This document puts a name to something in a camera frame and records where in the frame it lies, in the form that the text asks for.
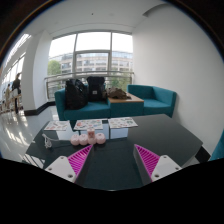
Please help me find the right printed leaflet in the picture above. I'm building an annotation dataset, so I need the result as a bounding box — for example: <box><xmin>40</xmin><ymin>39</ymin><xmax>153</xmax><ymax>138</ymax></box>
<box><xmin>108</xmin><ymin>117</ymin><xmax>137</xmax><ymax>129</ymax></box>

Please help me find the black backpack left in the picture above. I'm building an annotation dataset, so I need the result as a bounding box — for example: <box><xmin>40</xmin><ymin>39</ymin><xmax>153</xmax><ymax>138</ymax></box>
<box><xmin>65</xmin><ymin>79</ymin><xmax>88</xmax><ymax>110</ymax></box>

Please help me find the teal sofa left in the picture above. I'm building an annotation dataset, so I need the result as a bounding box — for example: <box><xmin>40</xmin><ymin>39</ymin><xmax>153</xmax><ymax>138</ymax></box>
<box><xmin>55</xmin><ymin>89</ymin><xmax>110</xmax><ymax>121</ymax></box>

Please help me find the brown bag on table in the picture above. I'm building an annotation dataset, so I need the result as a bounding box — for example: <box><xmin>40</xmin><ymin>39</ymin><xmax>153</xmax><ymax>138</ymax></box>
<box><xmin>106</xmin><ymin>87</ymin><xmax>130</xmax><ymax>99</ymax></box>

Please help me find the teal armchair right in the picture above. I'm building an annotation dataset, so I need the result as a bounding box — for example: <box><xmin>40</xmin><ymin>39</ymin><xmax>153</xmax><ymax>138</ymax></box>
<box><xmin>127</xmin><ymin>84</ymin><xmax>176</xmax><ymax>117</ymax></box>

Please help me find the teal chair edge right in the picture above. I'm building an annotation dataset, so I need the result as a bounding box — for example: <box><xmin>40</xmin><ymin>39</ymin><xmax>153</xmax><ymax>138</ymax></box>
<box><xmin>210</xmin><ymin>130</ymin><xmax>224</xmax><ymax>161</ymax></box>

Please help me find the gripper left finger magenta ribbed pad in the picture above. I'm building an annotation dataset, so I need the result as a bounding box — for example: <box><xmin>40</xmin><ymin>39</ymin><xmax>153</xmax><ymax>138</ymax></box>
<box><xmin>46</xmin><ymin>145</ymin><xmax>93</xmax><ymax>183</ymax></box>

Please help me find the left printed leaflet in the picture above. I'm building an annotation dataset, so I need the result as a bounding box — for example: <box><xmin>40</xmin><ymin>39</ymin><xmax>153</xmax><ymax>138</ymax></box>
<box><xmin>44</xmin><ymin>121</ymin><xmax>69</xmax><ymax>131</ymax></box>

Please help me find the middle printed leaflet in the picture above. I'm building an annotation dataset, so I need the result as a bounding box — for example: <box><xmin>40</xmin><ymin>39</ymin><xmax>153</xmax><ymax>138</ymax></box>
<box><xmin>74</xmin><ymin>119</ymin><xmax>103</xmax><ymax>130</ymax></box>

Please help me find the printed leaflet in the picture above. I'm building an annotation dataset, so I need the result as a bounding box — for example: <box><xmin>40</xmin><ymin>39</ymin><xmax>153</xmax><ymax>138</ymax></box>
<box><xmin>74</xmin><ymin>119</ymin><xmax>103</xmax><ymax>130</ymax></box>
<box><xmin>108</xmin><ymin>117</ymin><xmax>137</xmax><ymax>129</ymax></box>
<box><xmin>44</xmin><ymin>121</ymin><xmax>69</xmax><ymax>131</ymax></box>

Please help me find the person standing far left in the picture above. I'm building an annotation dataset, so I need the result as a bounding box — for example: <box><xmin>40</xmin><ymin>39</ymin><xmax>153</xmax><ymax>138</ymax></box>
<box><xmin>12</xmin><ymin>74</ymin><xmax>21</xmax><ymax>113</ymax></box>

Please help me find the black backpack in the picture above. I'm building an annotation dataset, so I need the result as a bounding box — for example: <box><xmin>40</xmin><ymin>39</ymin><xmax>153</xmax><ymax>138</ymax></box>
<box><xmin>87</xmin><ymin>76</ymin><xmax>105</xmax><ymax>101</ymax></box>
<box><xmin>65</xmin><ymin>79</ymin><xmax>88</xmax><ymax>110</ymax></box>

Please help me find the white charger cable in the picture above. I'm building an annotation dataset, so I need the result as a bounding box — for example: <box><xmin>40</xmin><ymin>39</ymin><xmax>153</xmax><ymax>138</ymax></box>
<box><xmin>41</xmin><ymin>133</ymin><xmax>72</xmax><ymax>149</ymax></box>

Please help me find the metal window railing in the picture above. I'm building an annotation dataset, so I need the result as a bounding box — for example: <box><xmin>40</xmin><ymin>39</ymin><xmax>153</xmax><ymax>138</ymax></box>
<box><xmin>45</xmin><ymin>70</ymin><xmax>134</xmax><ymax>101</ymax></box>

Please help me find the black backpack right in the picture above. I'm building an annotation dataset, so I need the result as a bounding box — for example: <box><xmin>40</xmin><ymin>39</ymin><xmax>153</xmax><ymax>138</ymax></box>
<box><xmin>87</xmin><ymin>76</ymin><xmax>105</xmax><ymax>101</ymax></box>

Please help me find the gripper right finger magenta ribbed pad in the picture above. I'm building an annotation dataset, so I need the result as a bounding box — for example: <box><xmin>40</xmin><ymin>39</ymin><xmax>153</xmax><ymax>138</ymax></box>
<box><xmin>133</xmin><ymin>144</ymin><xmax>181</xmax><ymax>185</ymax></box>

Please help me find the pink white charger plug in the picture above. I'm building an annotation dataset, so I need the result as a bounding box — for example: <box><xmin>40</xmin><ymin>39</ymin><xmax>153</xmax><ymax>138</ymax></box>
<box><xmin>87</xmin><ymin>131</ymin><xmax>95</xmax><ymax>138</ymax></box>

